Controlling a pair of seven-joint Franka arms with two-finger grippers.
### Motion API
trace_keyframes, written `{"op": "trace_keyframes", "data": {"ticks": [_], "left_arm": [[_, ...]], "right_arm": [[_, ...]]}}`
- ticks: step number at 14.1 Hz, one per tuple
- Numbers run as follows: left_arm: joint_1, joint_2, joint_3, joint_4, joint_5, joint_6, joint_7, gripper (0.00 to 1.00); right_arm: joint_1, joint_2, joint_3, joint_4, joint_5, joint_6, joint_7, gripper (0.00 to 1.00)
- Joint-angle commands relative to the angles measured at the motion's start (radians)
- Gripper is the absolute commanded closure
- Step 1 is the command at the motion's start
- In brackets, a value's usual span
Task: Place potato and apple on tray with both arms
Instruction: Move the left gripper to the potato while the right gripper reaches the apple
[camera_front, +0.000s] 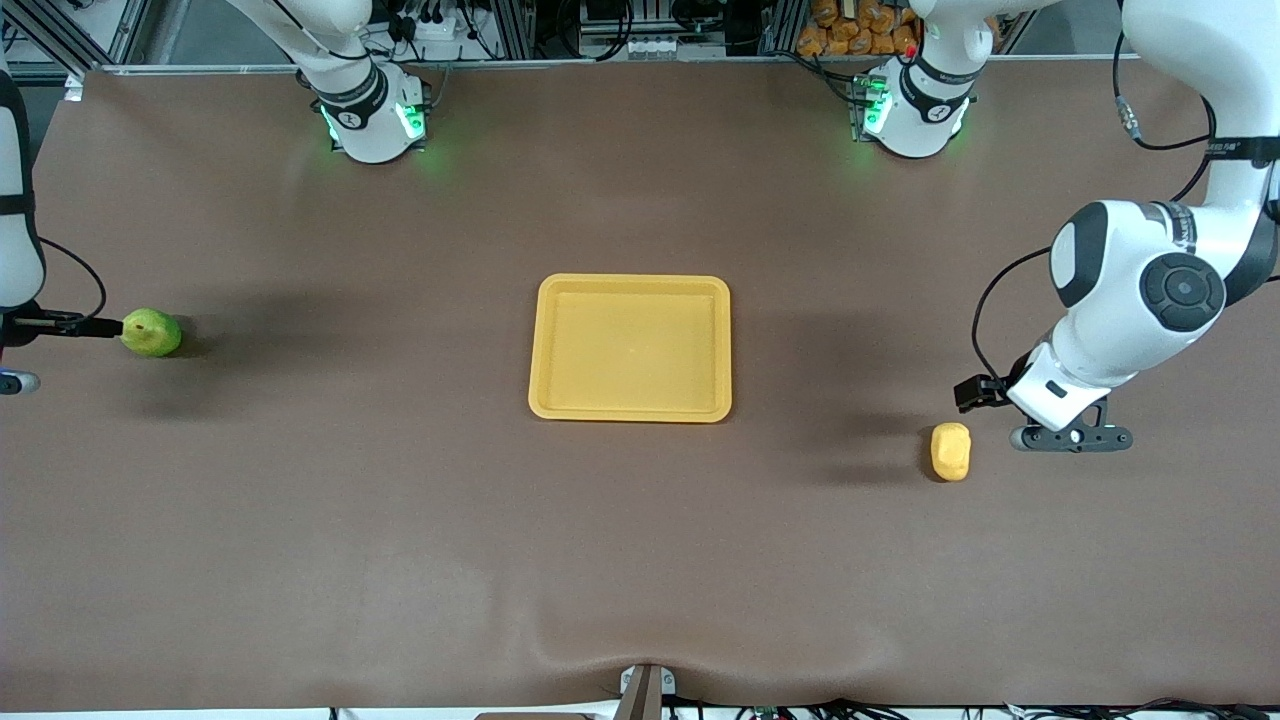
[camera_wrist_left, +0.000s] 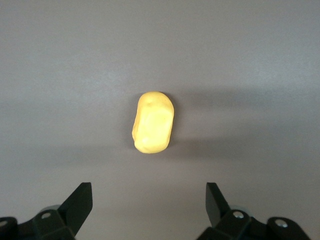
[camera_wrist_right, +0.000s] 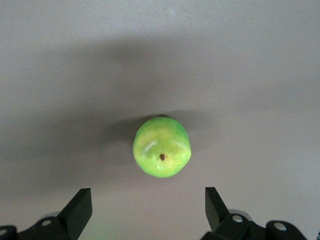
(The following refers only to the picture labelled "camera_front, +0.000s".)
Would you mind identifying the green apple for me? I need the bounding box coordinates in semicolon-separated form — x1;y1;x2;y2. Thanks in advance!
121;308;184;359

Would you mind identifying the yellow potato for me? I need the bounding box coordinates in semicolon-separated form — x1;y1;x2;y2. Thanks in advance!
930;422;973;483

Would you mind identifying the yellow plastic tray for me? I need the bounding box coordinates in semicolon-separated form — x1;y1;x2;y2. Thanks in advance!
528;273;733;424

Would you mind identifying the brown table mat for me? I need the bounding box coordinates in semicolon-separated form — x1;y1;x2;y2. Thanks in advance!
0;62;1280;711

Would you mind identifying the crate of orange items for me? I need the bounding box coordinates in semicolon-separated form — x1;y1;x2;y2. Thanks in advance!
797;0;923;57

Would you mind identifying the white power strip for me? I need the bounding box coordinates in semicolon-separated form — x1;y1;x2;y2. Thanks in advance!
398;8;471;43

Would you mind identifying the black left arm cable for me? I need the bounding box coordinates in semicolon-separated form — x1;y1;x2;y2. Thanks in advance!
971;28;1219;386

